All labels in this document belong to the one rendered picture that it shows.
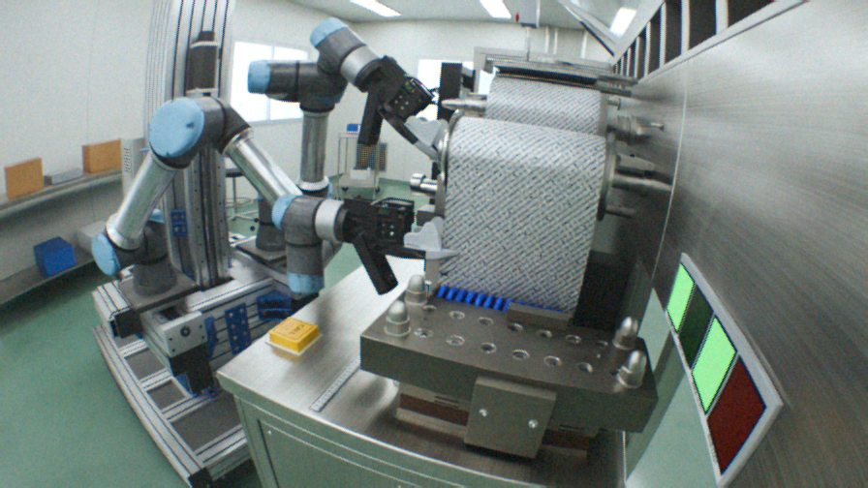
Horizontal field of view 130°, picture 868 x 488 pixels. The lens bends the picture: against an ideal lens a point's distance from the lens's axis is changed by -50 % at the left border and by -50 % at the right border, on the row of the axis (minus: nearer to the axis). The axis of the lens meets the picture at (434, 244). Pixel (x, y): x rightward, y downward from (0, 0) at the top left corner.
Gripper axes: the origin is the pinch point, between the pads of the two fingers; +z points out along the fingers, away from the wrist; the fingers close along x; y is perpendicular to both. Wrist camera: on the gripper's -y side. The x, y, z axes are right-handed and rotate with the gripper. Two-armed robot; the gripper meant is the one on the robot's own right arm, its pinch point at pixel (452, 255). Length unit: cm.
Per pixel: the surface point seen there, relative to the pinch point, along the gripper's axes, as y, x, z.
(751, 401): 11, -43, 29
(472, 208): 8.3, -0.3, 2.4
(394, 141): -39, 556, -259
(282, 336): -16.6, -13.2, -26.1
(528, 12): 56, 58, 1
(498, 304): -5.3, -3.5, 9.1
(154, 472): -109, -25, -105
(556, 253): 3.7, -0.2, 16.5
